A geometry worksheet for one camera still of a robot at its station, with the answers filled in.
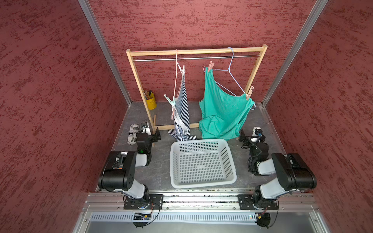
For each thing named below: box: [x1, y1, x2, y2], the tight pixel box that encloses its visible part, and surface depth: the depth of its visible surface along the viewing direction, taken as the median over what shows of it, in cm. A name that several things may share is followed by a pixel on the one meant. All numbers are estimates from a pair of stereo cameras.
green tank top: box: [199, 66, 255, 140], surface depth 87 cm
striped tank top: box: [167, 70, 198, 142], surface depth 89 cm
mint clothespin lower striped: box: [164, 93, 176, 108], surface depth 61 cm
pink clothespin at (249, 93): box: [245, 85, 255, 101], surface depth 62 cm
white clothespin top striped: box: [176, 62, 186, 79], surface depth 81 cm
